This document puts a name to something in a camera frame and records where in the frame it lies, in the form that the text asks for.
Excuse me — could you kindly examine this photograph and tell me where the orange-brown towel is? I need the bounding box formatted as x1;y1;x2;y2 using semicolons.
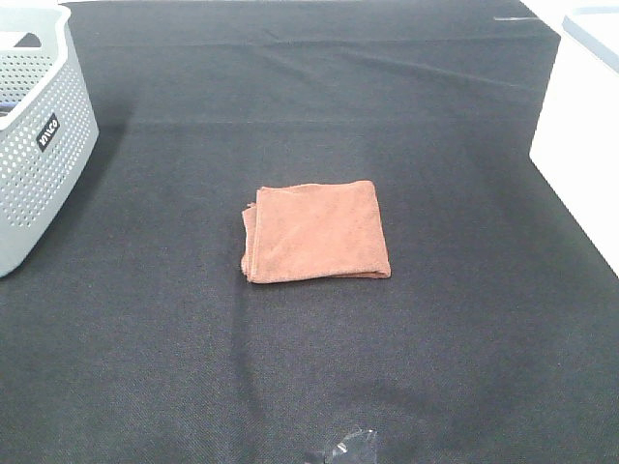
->
241;180;391;284

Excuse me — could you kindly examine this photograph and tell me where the black table cloth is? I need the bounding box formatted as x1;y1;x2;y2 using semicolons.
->
1;1;618;463

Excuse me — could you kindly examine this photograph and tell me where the clear tape piece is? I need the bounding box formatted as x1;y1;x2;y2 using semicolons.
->
303;428;378;464

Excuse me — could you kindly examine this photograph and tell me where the white plastic storage box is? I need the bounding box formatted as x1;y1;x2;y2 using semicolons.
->
529;1;618;271

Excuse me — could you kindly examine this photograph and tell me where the grey perforated laundry basket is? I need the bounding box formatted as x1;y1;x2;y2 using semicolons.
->
1;1;99;276

